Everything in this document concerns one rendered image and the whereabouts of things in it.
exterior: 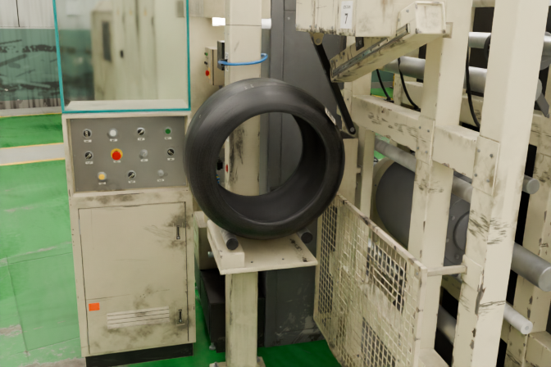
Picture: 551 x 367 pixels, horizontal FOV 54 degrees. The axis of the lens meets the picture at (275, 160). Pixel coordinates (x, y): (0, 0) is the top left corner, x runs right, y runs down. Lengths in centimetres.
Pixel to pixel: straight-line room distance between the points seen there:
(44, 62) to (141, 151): 826
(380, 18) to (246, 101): 51
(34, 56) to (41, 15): 72
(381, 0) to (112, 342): 202
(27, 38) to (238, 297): 868
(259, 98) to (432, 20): 60
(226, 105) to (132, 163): 85
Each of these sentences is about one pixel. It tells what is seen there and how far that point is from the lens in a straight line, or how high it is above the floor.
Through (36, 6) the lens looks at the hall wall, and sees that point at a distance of 1073.
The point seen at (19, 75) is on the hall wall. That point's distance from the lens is 1068.
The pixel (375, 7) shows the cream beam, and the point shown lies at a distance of 165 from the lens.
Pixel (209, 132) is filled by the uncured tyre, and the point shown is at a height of 131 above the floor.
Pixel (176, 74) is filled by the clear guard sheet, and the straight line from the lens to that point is 245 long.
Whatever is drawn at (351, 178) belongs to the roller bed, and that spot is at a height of 103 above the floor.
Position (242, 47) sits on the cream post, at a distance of 216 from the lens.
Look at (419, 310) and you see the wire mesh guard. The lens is 169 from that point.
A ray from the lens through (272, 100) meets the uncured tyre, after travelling 181.
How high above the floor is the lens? 169
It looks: 15 degrees down
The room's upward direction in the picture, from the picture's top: 1 degrees clockwise
